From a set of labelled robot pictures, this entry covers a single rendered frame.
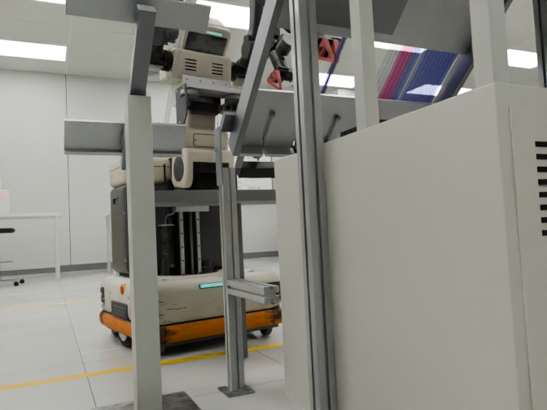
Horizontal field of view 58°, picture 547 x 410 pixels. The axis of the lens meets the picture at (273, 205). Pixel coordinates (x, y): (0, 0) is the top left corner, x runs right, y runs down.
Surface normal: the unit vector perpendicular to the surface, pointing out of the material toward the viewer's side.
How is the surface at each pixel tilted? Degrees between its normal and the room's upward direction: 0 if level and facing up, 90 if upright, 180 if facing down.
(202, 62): 98
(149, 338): 90
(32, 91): 90
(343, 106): 137
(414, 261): 90
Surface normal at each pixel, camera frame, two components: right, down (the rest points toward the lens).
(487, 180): -0.91, 0.02
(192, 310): 0.56, -0.07
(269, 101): 0.32, 0.69
